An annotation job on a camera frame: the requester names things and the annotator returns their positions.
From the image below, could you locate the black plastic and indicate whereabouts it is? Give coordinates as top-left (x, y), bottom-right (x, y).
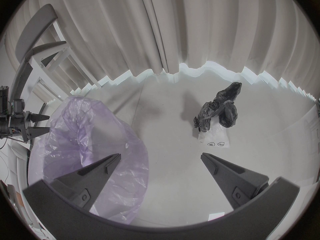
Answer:
top-left (193, 82), bottom-right (242, 132)

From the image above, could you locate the dark grey white-legged chair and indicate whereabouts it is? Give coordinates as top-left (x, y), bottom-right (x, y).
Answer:
top-left (9, 3), bottom-right (102, 109)

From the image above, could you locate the white curtain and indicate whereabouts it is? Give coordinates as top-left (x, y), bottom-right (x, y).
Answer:
top-left (160, 0), bottom-right (320, 104)
top-left (4, 0), bottom-right (173, 106)

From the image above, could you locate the white trash bin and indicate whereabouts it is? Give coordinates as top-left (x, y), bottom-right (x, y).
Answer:
top-left (27, 114), bottom-right (148, 217)

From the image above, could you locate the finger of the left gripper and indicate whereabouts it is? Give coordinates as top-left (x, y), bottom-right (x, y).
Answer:
top-left (30, 111), bottom-right (50, 123)
top-left (26, 127), bottom-right (51, 141)

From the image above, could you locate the purple plastic bag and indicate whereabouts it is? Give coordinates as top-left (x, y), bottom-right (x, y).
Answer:
top-left (27, 96), bottom-right (150, 226)

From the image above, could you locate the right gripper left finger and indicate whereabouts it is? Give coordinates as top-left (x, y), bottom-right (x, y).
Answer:
top-left (51, 153), bottom-right (122, 211)

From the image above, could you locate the white printed wrapper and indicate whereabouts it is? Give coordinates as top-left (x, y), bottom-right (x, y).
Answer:
top-left (197, 123), bottom-right (230, 148)

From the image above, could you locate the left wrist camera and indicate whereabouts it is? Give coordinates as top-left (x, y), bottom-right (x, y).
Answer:
top-left (11, 98), bottom-right (25, 116)

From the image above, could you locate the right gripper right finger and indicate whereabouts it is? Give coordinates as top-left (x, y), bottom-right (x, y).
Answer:
top-left (201, 153), bottom-right (270, 209)

